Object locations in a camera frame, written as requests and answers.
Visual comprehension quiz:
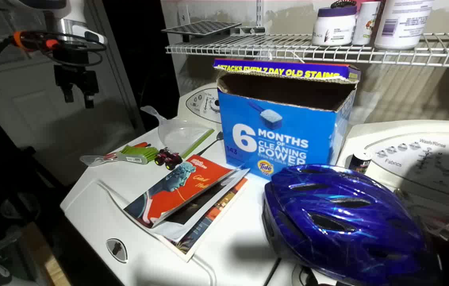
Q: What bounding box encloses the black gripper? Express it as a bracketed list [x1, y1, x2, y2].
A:
[53, 47, 98, 107]

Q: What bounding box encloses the orange blue magazine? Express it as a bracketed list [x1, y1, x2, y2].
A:
[123, 153, 231, 228]

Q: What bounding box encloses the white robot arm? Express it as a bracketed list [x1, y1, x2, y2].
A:
[0, 0, 107, 107]

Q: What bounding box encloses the magazine underneath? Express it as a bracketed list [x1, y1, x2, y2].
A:
[152, 168, 248, 254]

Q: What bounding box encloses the green orange packet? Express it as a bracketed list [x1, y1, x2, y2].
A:
[79, 141, 160, 168]

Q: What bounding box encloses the small dark toy car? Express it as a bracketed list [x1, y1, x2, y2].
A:
[153, 149, 182, 169]

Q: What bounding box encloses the white washing machine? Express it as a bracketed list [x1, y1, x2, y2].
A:
[58, 82, 340, 286]

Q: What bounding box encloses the black spoon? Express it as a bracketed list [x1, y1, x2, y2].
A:
[198, 131, 223, 155]

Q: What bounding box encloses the blue detergent box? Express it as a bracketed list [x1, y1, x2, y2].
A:
[212, 58, 359, 177]

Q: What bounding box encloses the small white jar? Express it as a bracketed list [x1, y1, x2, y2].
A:
[312, 6, 356, 45]

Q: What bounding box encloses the slim white bottle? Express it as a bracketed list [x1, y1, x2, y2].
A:
[352, 0, 380, 45]

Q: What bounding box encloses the blue bicycle helmet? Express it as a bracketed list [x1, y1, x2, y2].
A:
[261, 165, 442, 286]

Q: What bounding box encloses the large white jar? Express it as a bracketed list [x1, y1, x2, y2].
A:
[374, 0, 434, 50]

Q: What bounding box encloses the white dryer machine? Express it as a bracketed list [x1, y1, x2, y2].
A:
[336, 119, 449, 241]

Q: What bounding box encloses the white wire shelf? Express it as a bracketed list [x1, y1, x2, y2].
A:
[164, 22, 449, 68]

